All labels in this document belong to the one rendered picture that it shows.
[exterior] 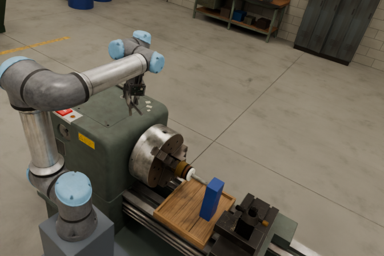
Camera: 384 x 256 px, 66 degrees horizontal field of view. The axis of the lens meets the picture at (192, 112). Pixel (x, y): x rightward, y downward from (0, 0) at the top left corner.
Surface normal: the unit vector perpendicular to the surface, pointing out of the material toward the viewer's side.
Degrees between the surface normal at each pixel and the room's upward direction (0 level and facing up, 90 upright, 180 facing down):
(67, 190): 7
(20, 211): 0
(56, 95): 70
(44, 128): 90
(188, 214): 0
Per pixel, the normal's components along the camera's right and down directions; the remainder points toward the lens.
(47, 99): 0.24, 0.44
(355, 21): -0.53, 0.39
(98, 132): 0.15, -0.83
